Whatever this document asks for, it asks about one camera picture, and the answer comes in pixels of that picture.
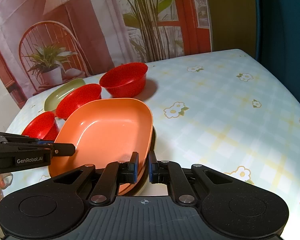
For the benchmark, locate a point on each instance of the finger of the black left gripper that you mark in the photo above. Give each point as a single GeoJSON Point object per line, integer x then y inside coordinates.
{"type": "Point", "coordinates": [44, 142]}
{"type": "Point", "coordinates": [62, 149]}

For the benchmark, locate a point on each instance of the red bowl middle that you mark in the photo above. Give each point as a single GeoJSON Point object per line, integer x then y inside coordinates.
{"type": "Point", "coordinates": [77, 98]}

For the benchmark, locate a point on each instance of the printed backdrop curtain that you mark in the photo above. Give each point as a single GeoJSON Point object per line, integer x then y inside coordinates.
{"type": "Point", "coordinates": [45, 43]}

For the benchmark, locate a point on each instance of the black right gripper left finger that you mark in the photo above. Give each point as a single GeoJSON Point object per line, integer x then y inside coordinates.
{"type": "Point", "coordinates": [65, 206]}

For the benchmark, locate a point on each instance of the red bowl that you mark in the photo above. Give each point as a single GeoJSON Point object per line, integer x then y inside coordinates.
{"type": "Point", "coordinates": [77, 98]}
{"type": "Point", "coordinates": [125, 81]}
{"type": "Point", "coordinates": [44, 127]}

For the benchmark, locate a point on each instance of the green square plate near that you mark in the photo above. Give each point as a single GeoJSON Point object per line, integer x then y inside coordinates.
{"type": "Point", "coordinates": [145, 175]}

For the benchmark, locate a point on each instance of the orange square plate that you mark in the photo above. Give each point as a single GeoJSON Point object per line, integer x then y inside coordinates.
{"type": "Point", "coordinates": [104, 131]}

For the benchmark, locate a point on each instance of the green square plate far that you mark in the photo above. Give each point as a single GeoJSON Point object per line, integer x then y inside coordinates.
{"type": "Point", "coordinates": [60, 93]}

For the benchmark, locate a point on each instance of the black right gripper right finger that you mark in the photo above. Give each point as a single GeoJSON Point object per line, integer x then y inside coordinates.
{"type": "Point", "coordinates": [221, 206]}

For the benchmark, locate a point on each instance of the red bowl nearest left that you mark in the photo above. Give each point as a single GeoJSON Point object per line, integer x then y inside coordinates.
{"type": "Point", "coordinates": [44, 127]}

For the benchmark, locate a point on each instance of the red bowl far right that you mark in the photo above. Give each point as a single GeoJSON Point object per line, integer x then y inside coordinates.
{"type": "Point", "coordinates": [125, 81]}

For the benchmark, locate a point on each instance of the green square plate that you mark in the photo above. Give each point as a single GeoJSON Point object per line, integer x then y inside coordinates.
{"type": "Point", "coordinates": [60, 93]}
{"type": "Point", "coordinates": [145, 175]}

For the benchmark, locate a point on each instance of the floral plaid tablecloth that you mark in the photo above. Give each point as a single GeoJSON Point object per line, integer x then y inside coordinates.
{"type": "Point", "coordinates": [222, 110]}

